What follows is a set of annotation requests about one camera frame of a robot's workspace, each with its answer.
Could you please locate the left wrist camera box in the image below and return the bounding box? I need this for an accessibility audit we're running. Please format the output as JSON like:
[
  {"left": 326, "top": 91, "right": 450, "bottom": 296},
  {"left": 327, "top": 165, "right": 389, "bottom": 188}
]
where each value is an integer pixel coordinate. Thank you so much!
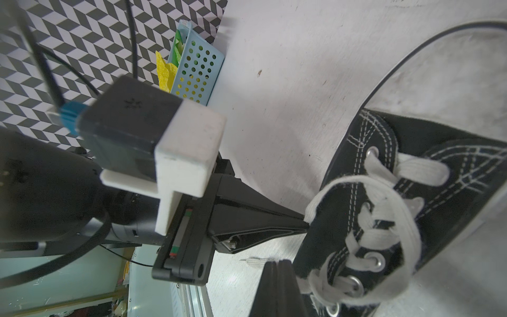
[{"left": 59, "top": 76, "right": 227, "bottom": 235}]

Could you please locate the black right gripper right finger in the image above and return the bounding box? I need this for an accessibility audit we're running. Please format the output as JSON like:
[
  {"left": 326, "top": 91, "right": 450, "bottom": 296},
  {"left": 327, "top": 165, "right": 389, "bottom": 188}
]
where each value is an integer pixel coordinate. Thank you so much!
[{"left": 277, "top": 260, "right": 310, "bottom": 317}]

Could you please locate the black left camera cable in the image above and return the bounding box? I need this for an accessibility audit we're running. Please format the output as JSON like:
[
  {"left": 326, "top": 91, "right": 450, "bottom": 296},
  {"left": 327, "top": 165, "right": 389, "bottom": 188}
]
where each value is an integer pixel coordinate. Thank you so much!
[{"left": 7, "top": 0, "right": 139, "bottom": 108}]

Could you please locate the light blue plastic basket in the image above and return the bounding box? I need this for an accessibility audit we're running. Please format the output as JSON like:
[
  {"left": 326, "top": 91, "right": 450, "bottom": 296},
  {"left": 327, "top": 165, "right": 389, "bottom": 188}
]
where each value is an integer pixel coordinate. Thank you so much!
[{"left": 170, "top": 20, "right": 224, "bottom": 106}]

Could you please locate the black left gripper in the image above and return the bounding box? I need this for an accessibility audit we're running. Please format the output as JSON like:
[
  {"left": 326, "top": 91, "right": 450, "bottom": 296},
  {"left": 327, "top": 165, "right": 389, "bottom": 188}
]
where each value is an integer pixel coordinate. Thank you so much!
[{"left": 151, "top": 158, "right": 309, "bottom": 286}]

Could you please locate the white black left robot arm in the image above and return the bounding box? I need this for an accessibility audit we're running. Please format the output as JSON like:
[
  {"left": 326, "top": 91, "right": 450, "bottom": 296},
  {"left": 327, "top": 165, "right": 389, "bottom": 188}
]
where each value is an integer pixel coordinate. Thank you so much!
[{"left": 1, "top": 128, "right": 308, "bottom": 289}]

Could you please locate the black canvas sneaker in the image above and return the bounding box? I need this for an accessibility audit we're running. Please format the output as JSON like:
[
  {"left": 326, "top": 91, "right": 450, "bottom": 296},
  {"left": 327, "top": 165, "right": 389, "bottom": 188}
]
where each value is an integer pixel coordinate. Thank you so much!
[{"left": 293, "top": 21, "right": 506, "bottom": 316}]

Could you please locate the green toy lettuce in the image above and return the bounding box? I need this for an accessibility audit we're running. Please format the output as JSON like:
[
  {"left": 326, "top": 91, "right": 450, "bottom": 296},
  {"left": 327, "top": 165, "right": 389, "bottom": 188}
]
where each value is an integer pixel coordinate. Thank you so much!
[{"left": 171, "top": 30, "right": 184, "bottom": 67}]

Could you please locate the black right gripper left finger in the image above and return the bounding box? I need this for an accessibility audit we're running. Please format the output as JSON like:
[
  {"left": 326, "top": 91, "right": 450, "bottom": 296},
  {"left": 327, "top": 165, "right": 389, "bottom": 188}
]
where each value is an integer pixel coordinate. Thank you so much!
[{"left": 249, "top": 262, "right": 277, "bottom": 317}]

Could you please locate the white shoelace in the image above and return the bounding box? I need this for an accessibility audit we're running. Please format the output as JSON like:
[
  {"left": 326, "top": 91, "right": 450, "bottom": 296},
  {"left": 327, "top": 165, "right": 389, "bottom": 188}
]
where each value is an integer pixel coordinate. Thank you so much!
[{"left": 297, "top": 147, "right": 450, "bottom": 316}]

